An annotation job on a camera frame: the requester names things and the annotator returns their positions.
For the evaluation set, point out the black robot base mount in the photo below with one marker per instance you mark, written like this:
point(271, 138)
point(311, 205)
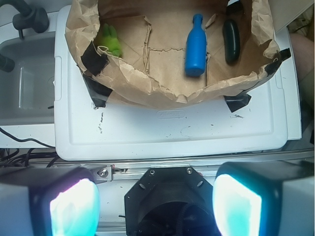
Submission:
point(170, 203)

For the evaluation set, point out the black tape front right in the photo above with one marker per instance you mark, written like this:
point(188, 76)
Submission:
point(235, 103)

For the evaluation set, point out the aluminium rail frame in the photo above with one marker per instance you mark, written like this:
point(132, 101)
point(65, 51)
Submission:
point(207, 166)

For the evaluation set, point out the dark grey toy faucet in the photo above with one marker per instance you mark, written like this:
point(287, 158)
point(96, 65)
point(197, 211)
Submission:
point(29, 17)

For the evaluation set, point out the black tape on bag rim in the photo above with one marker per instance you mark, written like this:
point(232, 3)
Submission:
point(93, 61)

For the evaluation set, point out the blue plastic bottle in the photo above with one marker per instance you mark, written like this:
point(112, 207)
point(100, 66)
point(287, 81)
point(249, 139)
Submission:
point(196, 49)

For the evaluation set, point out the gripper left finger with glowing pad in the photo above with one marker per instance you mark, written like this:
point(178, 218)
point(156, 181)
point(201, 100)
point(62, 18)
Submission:
point(48, 202)

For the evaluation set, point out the black tape right rim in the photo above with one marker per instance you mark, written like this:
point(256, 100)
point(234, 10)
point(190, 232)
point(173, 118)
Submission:
point(280, 57)

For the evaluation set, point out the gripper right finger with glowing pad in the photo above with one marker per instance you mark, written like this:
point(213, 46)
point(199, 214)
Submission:
point(273, 198)

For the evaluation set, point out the brown paper bag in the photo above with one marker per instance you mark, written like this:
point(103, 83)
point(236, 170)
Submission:
point(153, 35)

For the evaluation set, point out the green plush toy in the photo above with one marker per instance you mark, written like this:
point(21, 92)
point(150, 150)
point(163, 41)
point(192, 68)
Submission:
point(108, 39)

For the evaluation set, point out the black tape front left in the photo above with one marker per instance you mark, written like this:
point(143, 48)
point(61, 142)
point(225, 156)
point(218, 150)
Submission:
point(98, 92)

